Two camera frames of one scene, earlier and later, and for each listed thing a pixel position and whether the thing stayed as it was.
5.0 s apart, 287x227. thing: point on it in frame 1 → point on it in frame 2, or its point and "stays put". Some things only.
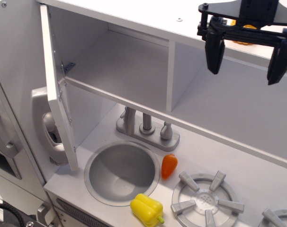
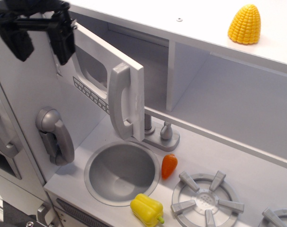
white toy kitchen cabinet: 105,113 stays put
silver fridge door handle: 2,142 stays put
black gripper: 263,20 → 27,15
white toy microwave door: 56,88 → 116,78
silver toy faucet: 142,129 stays put
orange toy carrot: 169,164 stays put
